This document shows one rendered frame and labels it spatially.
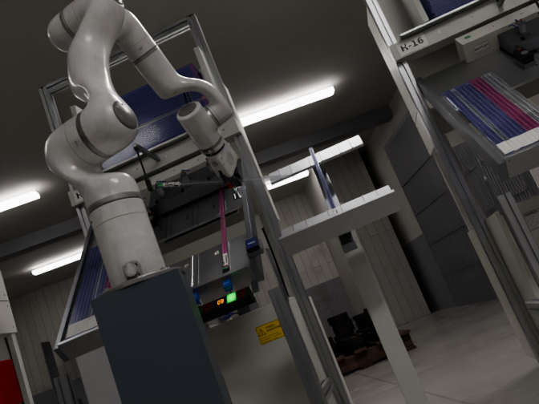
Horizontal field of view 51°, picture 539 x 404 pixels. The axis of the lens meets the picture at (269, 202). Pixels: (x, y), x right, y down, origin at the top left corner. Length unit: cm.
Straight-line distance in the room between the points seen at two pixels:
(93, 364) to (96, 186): 385
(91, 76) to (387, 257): 784
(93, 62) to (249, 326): 106
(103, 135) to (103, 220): 18
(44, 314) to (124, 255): 968
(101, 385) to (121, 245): 385
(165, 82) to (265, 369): 101
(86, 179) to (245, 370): 103
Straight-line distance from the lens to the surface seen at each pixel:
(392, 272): 895
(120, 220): 122
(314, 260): 1037
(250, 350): 204
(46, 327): 1084
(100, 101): 129
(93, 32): 150
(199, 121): 173
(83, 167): 133
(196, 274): 183
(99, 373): 502
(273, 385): 204
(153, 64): 171
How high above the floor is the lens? 50
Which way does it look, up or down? 13 degrees up
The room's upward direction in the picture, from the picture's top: 22 degrees counter-clockwise
